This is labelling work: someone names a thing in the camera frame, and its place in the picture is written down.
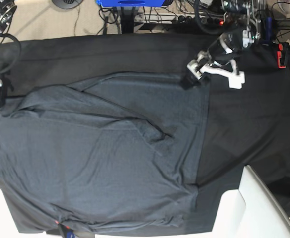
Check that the blue plastic box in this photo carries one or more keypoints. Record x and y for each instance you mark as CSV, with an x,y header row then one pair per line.
x,y
131,3

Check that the white power strip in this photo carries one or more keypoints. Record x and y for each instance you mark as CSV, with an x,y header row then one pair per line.
x,y
168,18

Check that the red blue clamp bottom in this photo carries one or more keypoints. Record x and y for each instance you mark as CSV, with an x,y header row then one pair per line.
x,y
65,231

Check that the round grey floor base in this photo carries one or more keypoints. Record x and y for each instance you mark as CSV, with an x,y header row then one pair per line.
x,y
67,4

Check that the dark grey T-shirt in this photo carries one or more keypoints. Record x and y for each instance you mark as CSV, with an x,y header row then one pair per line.
x,y
106,154

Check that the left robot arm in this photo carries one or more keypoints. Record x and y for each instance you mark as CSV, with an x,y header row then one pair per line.
x,y
239,29

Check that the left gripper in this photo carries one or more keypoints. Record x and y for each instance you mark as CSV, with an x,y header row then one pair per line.
x,y
218,54

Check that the red black clamp right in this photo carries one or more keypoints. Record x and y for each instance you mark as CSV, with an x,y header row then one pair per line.
x,y
282,55

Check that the black table cloth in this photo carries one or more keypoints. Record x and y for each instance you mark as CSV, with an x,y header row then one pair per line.
x,y
247,126

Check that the black table leg post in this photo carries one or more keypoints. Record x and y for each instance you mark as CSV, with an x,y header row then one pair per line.
x,y
127,16

